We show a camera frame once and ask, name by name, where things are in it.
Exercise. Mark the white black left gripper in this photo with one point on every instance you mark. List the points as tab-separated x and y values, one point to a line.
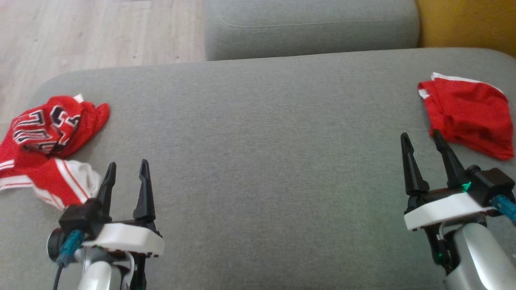
129	237

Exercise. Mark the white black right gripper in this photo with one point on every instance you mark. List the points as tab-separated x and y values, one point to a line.
439	209

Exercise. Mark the red shorts with white trim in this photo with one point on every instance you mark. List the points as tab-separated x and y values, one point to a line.
471	112

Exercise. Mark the red printed basketball jersey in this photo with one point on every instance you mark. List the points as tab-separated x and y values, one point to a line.
52	173

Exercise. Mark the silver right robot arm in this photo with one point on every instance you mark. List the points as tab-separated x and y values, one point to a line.
475	253

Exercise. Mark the yellow sofa back cushion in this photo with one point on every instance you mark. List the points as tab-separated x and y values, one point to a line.
467	22

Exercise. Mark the long grey sofa seat cushion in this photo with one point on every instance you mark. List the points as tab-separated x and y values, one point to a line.
310	28

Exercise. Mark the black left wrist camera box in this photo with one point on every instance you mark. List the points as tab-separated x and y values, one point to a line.
78	219

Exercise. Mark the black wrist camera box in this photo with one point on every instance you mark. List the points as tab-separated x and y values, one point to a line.
489	183
78	219

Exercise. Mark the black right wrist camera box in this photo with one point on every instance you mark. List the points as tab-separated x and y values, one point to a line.
489	183

